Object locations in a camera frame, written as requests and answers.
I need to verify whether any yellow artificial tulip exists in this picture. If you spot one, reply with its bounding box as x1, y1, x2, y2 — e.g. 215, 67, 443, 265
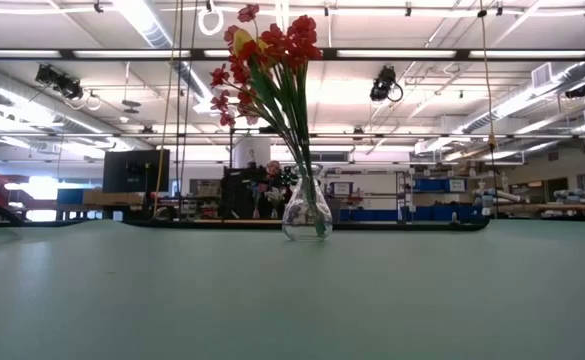
257, 39, 274, 69
232, 27, 257, 56

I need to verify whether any bright red artificial flower bunch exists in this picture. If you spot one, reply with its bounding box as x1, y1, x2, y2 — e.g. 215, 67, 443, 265
264, 14, 329, 239

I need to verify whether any clear glass vase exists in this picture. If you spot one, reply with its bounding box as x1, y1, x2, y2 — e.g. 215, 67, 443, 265
281, 163, 334, 243

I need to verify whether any person in black clothes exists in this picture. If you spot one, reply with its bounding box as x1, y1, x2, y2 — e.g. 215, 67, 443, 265
264, 187, 287, 220

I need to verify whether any red background flower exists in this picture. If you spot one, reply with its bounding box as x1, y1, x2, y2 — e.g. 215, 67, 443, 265
251, 182, 264, 220

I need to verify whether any white framed sign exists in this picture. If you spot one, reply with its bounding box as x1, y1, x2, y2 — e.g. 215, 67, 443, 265
329, 180, 354, 197

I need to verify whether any black background monitor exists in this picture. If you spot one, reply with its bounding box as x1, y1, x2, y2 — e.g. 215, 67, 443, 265
220, 166, 273, 220

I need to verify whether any blue storage bin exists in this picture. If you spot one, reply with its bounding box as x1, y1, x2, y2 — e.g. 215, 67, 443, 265
400, 205, 473, 222
339, 208, 401, 223
414, 178, 468, 193

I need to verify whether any metal shelf rack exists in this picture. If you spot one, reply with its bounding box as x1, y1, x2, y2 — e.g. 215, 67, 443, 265
395, 169, 473, 222

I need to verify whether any black computer monitor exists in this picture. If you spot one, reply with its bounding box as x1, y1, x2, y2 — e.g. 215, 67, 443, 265
102, 148, 171, 194

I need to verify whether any brown cardboard box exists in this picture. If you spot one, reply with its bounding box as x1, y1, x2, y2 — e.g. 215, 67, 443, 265
82, 188, 146, 206

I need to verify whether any wooden workbench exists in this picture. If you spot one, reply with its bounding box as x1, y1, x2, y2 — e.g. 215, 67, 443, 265
491, 202, 585, 222

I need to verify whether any black hanging cable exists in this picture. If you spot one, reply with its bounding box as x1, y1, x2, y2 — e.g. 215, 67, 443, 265
175, 0, 185, 221
180, 0, 201, 201

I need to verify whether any black hanging camera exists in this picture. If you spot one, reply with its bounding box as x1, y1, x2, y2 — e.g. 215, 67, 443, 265
369, 64, 404, 104

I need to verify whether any white hanging ring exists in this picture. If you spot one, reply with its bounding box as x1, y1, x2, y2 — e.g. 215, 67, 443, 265
197, 5, 225, 37

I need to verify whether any yellow hanging cable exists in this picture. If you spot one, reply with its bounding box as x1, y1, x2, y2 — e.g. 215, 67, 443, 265
477, 0, 501, 219

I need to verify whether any silver ventilation duct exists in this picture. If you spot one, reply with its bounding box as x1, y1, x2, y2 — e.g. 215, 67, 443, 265
411, 62, 585, 156

